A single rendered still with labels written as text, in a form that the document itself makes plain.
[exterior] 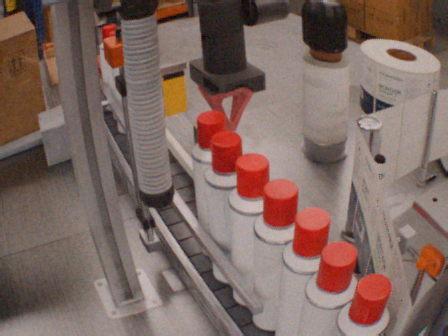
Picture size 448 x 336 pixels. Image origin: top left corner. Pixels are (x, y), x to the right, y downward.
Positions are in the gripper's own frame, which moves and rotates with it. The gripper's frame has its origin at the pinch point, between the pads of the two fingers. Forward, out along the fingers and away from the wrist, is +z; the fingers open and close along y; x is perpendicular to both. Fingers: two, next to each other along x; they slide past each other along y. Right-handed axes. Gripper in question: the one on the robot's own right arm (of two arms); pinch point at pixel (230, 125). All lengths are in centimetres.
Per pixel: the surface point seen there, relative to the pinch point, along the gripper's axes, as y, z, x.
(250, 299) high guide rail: -24.9, 5.4, 10.9
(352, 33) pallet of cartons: 250, 100, -244
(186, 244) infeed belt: -4.5, 13.5, 10.3
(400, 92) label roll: 3.1, 5.5, -40.0
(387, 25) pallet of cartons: 211, 80, -253
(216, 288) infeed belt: -14.5, 13.5, 10.6
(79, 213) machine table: 16.9, 17.9, 23.3
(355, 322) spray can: -39.4, -3.2, 8.3
